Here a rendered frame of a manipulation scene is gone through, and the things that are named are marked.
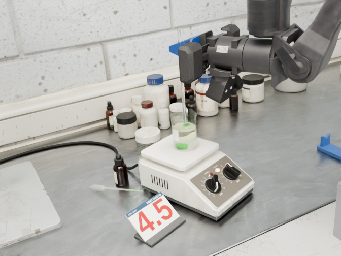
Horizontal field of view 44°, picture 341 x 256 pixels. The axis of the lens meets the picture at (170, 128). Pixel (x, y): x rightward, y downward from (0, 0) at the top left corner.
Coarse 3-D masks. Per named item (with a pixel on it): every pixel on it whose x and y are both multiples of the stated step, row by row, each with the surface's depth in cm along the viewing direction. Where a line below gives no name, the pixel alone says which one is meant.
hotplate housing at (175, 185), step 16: (144, 160) 86; (208, 160) 84; (144, 176) 86; (160, 176) 82; (176, 176) 80; (192, 176) 79; (176, 192) 81; (192, 192) 78; (240, 192) 80; (192, 208) 80; (208, 208) 76; (224, 208) 77
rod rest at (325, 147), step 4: (328, 136) 97; (324, 140) 97; (328, 140) 98; (320, 144) 98; (324, 144) 97; (328, 144) 98; (332, 144) 98; (320, 148) 97; (324, 148) 97; (328, 148) 96; (332, 148) 96; (336, 148) 96; (340, 148) 96; (324, 152) 97; (328, 152) 95; (332, 152) 95; (336, 152) 94; (340, 152) 94; (332, 156) 95; (336, 156) 94; (340, 156) 93; (340, 160) 93
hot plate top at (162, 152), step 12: (156, 144) 88; (168, 144) 87; (204, 144) 86; (216, 144) 86; (144, 156) 85; (156, 156) 83; (168, 156) 82; (180, 156) 82; (192, 156) 82; (204, 156) 82; (180, 168) 78
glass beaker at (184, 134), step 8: (176, 112) 85; (192, 112) 85; (176, 120) 81; (184, 120) 81; (192, 120) 82; (176, 128) 82; (184, 128) 82; (192, 128) 82; (176, 136) 83; (184, 136) 82; (192, 136) 83; (176, 144) 84; (184, 144) 83; (192, 144) 83
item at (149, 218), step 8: (160, 200) 79; (144, 208) 76; (152, 208) 77; (160, 208) 78; (168, 208) 78; (136, 216) 75; (144, 216) 75; (152, 216) 76; (160, 216) 77; (168, 216) 77; (136, 224) 74; (144, 224) 74; (152, 224) 75; (160, 224) 76; (144, 232) 74
